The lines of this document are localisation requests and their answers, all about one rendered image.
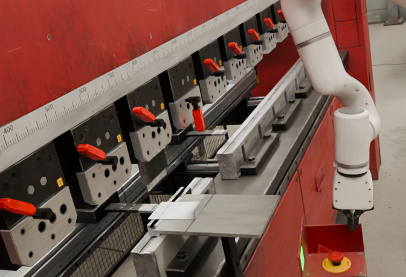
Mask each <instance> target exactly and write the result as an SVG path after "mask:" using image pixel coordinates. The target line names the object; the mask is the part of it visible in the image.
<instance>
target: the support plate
mask: <svg viewBox="0 0 406 277"><path fill-rule="evenodd" d="M205 195H206V197H207V201H209V199H210V198H211V196H212V194H185V195H184V196H183V197H182V199H181V200H180V201H179V202H200V201H201V200H202V199H203V197H204V196H205ZM280 199H281V197H280V195H224V194H215V195H214V196H213V197H212V198H211V200H210V201H209V202H208V203H207V205H206V206H205V208H204V209H203V210H202V212H201V213H200V214H199V216H198V217H197V219H196V220H195V221H194V222H193V224H192V225H191V226H190V224H191V223H192V221H193V220H163V221H162V222H161V223H160V224H159V225H158V227H157V228H156V229H155V233H156V234H174V235H200V236H213V237H239V238H260V237H261V236H262V234H263V232H264V230H265V228H266V226H267V224H268V222H269V220H270V218H271V217H272V215H273V213H274V211H275V209H276V207H277V205H278V203H279V201H280ZM189 226H190V227H189ZM188 227H189V229H188V230H187V232H186V229H187V228H188Z"/></svg>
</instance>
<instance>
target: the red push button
mask: <svg viewBox="0 0 406 277"><path fill-rule="evenodd" d="M343 258H344V255H343V254H342V253H341V252H337V251H334V252H331V253H329V254H328V259H329V261H331V262H332V265H333V266H340V265H341V261H342V260H343Z"/></svg>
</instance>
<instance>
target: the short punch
mask: <svg viewBox="0 0 406 277"><path fill-rule="evenodd" d="M167 166H168V164H167V159H166V155H165V152H164V149H162V150H161V151H160V152H159V153H158V154H157V155H156V156H155V157H153V158H152V159H151V160H150V161H149V162H140V163H139V164H138V169H139V172H140V176H141V180H142V183H143V185H146V187H147V192H149V191H150V190H151V189H152V188H153V187H154V186H155V185H156V184H157V183H158V182H159V181H160V180H161V179H162V178H163V177H164V176H165V175H166V174H167V173H166V168H167Z"/></svg>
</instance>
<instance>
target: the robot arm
mask: <svg viewBox="0 0 406 277"><path fill-rule="evenodd" d="M388 1H391V2H393V3H395V4H397V5H400V6H402V7H405V8H406V0H388ZM280 5H281V9H282V13H283V16H284V18H285V21H286V23H287V26H288V28H289V31H290V33H291V36H292V38H293V41H294V43H295V45H296V48H297V51H298V53H299V55H300V58H301V60H302V63H303V65H304V68H305V70H306V72H307V75H308V77H309V80H310V82H311V85H312V87H313V88H314V89H315V91H316V92H317V93H318V94H320V95H333V96H334V97H336V98H337V99H338V100H339V101H340V102H341V104H342V105H343V106H344V107H342V108H340V109H337V110H336V111H335V112H334V132H335V161H336V162H333V167H336V168H337V169H336V170H335V172H334V176H333V190H332V200H333V203H332V209H335V210H339V211H341V212H342V213H343V214H345V215H346V217H347V226H350V231H353V230H354V231H356V227H359V218H360V215H361V214H363V213H364V212H366V211H371V210H374V205H373V184H372V176H371V173H370V170H369V147H370V143H371V141H372V140H374V139H375V138H376V137H377V136H378V135H379V133H380V131H381V121H380V118H379V115H378V111H377V110H376V107H375V104H374V102H373V100H372V98H371V96H370V94H369V92H368V90H367V89H366V88H365V87H364V85H362V84H361V83H360V82H359V81H358V80H356V79H355V78H353V77H351V76H350V75H349V74H348V73H347V72H346V71H345V69H344V66H343V64H342V61H341V59H340V56H339V53H338V51H337V48H336V46H335V42H334V40H333V38H332V35H331V33H330V30H329V27H328V25H327V22H326V20H325V17H324V14H323V12H322V9H321V0H280ZM351 209H355V212H354V213H353V215H352V212H351V211H350V210H351Z"/></svg>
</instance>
